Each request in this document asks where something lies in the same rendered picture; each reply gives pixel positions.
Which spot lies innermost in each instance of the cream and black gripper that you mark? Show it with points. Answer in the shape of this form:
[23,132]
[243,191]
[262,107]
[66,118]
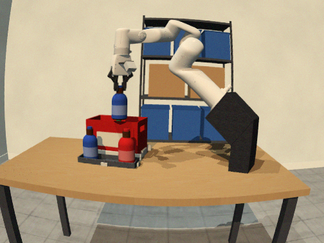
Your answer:
[119,70]

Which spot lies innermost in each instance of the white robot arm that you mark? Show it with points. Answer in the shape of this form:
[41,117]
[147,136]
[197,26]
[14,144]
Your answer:
[181,63]

